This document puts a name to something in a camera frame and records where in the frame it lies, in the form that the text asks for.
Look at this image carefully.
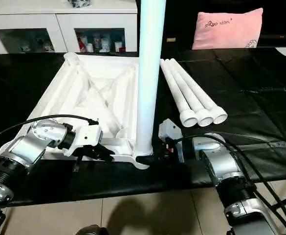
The dark ornament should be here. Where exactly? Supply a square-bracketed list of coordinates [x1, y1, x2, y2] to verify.
[67, 0, 92, 8]

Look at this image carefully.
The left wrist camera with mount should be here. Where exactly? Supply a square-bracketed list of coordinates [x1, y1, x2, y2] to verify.
[67, 122, 104, 157]

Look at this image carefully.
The black work mat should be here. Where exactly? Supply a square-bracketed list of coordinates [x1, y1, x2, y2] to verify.
[0, 47, 286, 207]

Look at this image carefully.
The dark robot foot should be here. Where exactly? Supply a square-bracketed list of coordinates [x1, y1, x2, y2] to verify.
[77, 225, 109, 235]

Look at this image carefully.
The pink pillow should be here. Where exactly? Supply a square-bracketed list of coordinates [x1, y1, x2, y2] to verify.
[192, 7, 264, 50]

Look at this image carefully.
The white plastic table leg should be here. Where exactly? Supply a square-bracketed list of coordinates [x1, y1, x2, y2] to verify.
[170, 58, 228, 124]
[165, 59, 214, 127]
[134, 0, 167, 157]
[160, 59, 198, 128]

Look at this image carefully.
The white plastic table top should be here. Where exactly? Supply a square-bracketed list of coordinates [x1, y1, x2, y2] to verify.
[16, 53, 154, 170]

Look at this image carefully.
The dark low tv bench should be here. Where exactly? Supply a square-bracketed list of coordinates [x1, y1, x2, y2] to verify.
[258, 33, 286, 48]

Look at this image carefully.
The white cabinet with glass doors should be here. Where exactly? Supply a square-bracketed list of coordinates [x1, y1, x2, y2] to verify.
[0, 0, 138, 54]

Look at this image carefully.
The black furniture with yellow label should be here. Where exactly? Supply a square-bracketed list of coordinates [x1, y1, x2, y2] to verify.
[137, 0, 286, 49]

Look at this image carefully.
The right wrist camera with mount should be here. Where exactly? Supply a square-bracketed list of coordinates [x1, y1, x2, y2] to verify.
[158, 118, 184, 162]

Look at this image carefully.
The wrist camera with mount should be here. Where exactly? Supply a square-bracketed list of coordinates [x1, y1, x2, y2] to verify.
[158, 118, 184, 162]
[67, 122, 104, 157]

